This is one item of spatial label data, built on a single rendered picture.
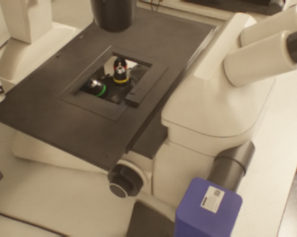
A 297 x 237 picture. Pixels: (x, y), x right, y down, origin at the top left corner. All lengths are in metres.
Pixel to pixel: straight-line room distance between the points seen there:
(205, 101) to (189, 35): 0.27
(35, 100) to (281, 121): 0.53
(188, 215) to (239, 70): 0.18
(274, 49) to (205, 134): 0.13
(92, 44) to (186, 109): 0.28
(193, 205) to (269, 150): 0.38
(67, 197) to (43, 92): 0.22
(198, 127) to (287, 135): 0.37
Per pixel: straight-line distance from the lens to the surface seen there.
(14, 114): 0.54
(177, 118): 0.45
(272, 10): 0.99
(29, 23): 0.64
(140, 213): 0.62
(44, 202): 0.68
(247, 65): 0.42
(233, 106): 0.44
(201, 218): 0.40
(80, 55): 0.63
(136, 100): 0.51
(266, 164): 0.73
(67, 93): 0.55
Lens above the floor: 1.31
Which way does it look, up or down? 46 degrees down
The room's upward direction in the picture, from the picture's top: 3 degrees counter-clockwise
